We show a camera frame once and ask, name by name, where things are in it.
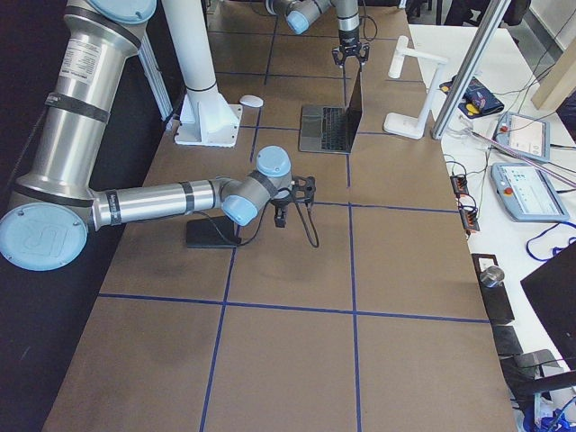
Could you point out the silver metal cylinder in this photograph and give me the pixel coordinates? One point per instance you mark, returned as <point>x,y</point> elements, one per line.
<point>491,277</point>

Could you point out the far teach pendant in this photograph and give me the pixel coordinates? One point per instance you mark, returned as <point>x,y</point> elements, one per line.
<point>526,135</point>

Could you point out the grey laptop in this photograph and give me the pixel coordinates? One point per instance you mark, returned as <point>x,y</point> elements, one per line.
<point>330,129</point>

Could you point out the teach pendant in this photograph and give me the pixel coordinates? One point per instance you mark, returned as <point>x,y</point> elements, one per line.
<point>526,135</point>
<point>527,194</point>

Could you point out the black mouse pad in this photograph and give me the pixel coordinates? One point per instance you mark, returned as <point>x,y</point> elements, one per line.
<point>218,232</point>

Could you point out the white computer mouse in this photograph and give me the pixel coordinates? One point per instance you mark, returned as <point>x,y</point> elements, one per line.
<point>251,101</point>

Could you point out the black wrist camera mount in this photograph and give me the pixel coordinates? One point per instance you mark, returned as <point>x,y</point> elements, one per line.
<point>304,189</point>

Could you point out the black monitor corner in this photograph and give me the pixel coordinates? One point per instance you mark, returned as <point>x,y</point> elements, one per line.
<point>550,289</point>

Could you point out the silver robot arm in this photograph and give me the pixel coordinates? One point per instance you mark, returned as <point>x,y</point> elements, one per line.
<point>52,208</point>
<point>300,15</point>

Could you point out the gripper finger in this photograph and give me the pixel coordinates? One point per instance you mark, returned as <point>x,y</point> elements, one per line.
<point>339,55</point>
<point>362,53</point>
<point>279,221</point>

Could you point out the aluminium frame post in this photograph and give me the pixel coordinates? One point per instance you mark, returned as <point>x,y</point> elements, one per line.
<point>459,11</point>

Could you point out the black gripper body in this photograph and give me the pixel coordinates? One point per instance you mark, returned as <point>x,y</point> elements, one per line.
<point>280,210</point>
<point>348,41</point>

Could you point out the near teach pendant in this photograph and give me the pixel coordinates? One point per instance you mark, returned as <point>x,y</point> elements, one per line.
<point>527,194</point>

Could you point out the blue yellow pouch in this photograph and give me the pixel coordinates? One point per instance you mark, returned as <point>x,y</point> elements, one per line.
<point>478,101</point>

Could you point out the black orange connector strip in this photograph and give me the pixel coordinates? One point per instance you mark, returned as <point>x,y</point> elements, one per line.
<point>466,204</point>

